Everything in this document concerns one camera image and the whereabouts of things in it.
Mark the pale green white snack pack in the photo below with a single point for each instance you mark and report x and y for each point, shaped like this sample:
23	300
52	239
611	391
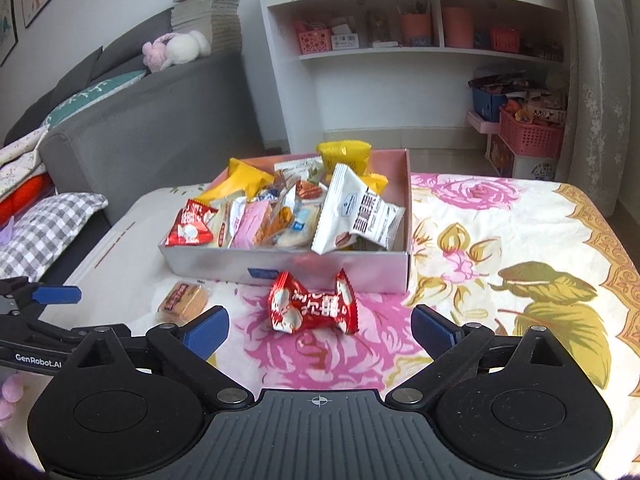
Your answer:
227	218

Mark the teal cushion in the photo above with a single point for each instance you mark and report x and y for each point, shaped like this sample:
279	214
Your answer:
94	94

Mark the checkered grey pillow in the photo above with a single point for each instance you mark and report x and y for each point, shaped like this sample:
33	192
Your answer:
45	231

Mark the white nut mix pack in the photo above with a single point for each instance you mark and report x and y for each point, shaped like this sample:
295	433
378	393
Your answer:
304	175

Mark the blue storage bin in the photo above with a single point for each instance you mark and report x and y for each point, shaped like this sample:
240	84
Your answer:
487	105

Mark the grey sofa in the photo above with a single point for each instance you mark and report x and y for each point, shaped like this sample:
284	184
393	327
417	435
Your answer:
176	127

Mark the white pecan nut pack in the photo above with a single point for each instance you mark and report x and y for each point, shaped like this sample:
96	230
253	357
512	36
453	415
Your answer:
352	209

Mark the lace curtain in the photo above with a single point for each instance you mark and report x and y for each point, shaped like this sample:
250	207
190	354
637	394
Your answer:
597	129

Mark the small yellow snack pack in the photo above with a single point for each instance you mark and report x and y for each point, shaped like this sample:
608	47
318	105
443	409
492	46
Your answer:
352	153

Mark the pink white snack box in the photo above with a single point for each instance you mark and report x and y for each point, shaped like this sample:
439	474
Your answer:
382	272

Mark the white blue bread pack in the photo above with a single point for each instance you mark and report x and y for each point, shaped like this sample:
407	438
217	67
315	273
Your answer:
300	233

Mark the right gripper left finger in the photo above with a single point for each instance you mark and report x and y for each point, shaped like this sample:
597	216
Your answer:
183	352

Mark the stack of books with pink box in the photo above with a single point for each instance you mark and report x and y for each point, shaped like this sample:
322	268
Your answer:
217	20

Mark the pink basket on floor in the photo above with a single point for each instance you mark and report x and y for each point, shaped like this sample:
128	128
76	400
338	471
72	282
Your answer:
529	139

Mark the large red snack pack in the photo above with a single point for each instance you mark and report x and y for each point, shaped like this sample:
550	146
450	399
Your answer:
293	308

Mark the orange white snack pack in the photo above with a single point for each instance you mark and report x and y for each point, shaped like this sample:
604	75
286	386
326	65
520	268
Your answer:
281	217

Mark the small pink shelf basket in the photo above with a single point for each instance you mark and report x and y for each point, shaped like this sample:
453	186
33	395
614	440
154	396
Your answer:
314	41

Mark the white shelf unit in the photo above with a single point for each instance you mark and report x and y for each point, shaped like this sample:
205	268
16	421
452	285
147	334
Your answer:
391	77

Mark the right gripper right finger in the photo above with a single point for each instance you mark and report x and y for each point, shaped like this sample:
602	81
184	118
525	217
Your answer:
456	352

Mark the brown cracker pack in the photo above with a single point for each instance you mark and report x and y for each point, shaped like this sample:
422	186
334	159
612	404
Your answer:
183	303

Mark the small red candy pack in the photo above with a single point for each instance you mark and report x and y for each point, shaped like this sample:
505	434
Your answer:
190	227

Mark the pink snack pack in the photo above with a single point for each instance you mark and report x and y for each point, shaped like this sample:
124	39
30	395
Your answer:
252	226

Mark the pink white plush toy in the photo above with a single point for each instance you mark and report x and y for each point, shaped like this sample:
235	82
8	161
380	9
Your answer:
175	49

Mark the purple gloved hand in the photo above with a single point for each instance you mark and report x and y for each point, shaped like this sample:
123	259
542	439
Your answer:
11	392

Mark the floral tablecloth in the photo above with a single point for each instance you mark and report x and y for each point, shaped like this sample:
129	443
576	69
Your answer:
507	253

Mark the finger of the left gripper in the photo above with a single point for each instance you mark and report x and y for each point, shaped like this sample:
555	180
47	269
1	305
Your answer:
45	295

